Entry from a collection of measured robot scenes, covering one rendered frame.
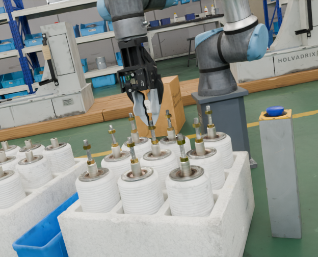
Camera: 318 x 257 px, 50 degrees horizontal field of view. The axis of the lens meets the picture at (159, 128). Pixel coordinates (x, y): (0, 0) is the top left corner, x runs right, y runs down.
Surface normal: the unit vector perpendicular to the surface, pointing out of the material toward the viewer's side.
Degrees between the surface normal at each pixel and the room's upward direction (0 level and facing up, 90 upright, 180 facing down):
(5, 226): 90
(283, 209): 90
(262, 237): 0
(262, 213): 0
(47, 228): 88
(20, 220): 90
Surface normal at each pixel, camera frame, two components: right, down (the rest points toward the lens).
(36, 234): 0.91, -0.11
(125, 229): -0.37, 0.30
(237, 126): 0.06, 0.24
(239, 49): -0.57, 0.55
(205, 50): -0.64, 0.30
